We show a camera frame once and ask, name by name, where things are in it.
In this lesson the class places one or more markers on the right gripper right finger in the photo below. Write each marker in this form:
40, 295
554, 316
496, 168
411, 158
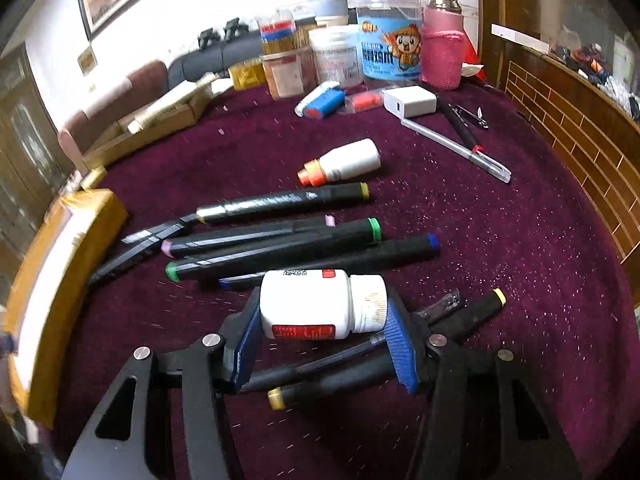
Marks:
485, 419

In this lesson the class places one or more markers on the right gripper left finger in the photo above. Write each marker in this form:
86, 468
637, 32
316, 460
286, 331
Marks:
115, 443

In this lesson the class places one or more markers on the black marker pink cap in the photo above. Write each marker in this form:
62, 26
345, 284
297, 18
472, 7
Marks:
176, 247

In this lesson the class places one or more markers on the white bottle red label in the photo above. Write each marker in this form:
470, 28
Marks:
321, 304

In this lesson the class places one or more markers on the black marker blue cap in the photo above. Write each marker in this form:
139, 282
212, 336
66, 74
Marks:
386, 255

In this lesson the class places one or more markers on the black marker green cap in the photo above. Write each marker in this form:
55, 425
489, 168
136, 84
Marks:
277, 252

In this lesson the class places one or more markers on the black marker yellow cap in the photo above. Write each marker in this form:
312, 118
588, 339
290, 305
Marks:
284, 201

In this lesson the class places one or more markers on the black gel pen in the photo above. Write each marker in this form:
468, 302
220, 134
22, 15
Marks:
289, 373

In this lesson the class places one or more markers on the thin black pen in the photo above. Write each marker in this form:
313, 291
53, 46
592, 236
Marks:
141, 245

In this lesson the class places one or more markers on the yellow taped white tray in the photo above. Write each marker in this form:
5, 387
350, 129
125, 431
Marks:
47, 294

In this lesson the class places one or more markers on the small gold tin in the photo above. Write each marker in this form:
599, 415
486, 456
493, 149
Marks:
93, 179

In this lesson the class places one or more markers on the white utility knife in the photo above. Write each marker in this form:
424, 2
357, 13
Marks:
482, 161

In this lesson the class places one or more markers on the wooden glass cabinet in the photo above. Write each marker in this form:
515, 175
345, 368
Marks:
33, 167

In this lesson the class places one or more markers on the maroon armchair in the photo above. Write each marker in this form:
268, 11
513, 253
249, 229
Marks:
141, 87

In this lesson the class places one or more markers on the nail clipper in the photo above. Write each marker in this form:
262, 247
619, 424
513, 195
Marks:
468, 117

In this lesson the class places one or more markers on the small bottle orange cap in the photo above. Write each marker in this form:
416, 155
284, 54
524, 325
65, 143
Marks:
340, 164

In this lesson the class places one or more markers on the brown cardboard box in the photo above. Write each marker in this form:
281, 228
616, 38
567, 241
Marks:
180, 108

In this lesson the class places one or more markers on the black pen red tip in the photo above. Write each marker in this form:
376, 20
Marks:
459, 125

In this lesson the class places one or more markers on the white power adapter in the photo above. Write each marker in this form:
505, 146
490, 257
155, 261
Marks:
409, 102

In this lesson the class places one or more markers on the gold foil packet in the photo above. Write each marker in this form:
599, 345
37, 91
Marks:
247, 75

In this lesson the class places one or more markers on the black leather sofa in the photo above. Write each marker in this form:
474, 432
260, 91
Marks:
216, 58

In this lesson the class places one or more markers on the orange toothpick jar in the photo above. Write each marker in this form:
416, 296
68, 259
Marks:
286, 63

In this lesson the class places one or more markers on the white plastic tub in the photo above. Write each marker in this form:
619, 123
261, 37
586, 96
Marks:
336, 51

